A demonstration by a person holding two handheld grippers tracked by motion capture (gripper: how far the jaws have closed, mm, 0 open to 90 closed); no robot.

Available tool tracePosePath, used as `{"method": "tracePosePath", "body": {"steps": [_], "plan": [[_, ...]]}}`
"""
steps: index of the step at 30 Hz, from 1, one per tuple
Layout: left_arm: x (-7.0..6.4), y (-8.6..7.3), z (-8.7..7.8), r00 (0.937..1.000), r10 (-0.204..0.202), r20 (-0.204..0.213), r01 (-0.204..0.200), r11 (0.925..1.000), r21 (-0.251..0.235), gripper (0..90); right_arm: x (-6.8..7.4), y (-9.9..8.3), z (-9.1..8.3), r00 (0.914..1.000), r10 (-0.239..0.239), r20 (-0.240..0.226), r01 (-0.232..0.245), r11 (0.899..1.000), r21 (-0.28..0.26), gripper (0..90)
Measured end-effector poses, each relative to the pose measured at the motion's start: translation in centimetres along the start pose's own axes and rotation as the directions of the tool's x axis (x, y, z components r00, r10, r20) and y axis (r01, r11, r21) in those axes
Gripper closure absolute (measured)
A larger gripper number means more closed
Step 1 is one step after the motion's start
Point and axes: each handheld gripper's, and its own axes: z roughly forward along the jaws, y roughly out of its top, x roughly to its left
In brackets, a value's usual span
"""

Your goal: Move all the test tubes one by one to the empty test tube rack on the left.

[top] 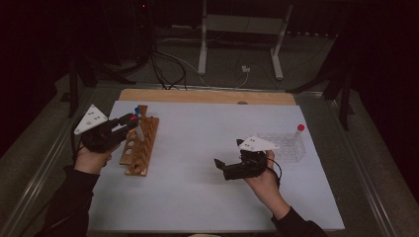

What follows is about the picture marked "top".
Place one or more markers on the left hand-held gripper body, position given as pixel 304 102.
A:
pixel 92 120

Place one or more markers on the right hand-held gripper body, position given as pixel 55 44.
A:
pixel 253 161

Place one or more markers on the blue-capped test tube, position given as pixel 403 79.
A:
pixel 137 110

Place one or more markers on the wooden test tube rack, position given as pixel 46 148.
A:
pixel 150 138

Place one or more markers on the clear acrylic test tube rack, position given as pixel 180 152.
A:
pixel 290 148

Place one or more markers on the person's right hand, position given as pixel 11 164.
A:
pixel 268 186

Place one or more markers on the person's left hand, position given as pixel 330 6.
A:
pixel 92 161

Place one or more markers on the white table mat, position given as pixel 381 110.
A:
pixel 197 158

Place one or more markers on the black tripod stand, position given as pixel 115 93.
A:
pixel 73 98
pixel 345 108

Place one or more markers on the white metal stand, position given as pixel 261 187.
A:
pixel 202 49

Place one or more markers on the dark power strip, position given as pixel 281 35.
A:
pixel 308 33

